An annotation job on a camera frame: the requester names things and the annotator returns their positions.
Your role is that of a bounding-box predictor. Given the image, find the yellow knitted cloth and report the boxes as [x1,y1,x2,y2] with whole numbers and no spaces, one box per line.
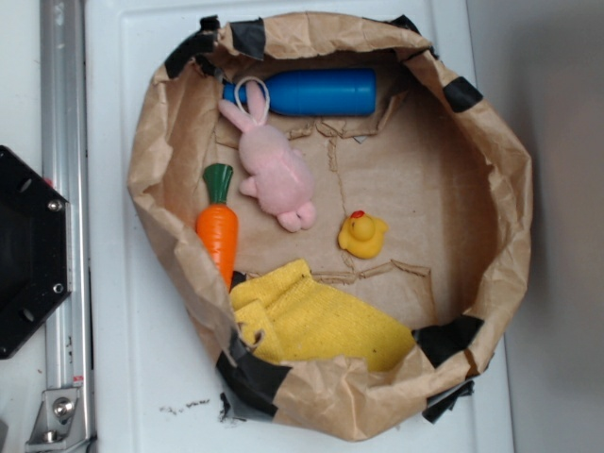
[230,260,415,372]

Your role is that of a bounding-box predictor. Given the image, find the yellow rubber duck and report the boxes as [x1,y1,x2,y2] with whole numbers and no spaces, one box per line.
[338,210,389,260]

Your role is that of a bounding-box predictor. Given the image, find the pink plush bunny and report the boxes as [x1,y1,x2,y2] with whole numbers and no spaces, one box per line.
[218,76,317,232]

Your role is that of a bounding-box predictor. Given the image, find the orange plastic carrot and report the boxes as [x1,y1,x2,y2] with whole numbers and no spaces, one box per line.
[195,163,239,291]

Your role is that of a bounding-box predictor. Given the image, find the blue plastic bottle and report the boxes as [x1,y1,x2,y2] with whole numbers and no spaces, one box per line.
[219,68,377,116]

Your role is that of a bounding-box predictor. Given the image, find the brown paper bag container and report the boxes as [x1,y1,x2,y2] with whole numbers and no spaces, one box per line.
[127,12,532,441]

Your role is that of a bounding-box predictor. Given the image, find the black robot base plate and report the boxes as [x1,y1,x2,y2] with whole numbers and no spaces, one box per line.
[1,146,71,360]

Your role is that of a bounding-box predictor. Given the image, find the metal corner bracket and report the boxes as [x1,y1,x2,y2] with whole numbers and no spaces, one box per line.
[25,388,86,452]

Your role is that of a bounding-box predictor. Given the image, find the aluminium extrusion rail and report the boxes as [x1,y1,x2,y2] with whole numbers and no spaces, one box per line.
[40,1,96,452]

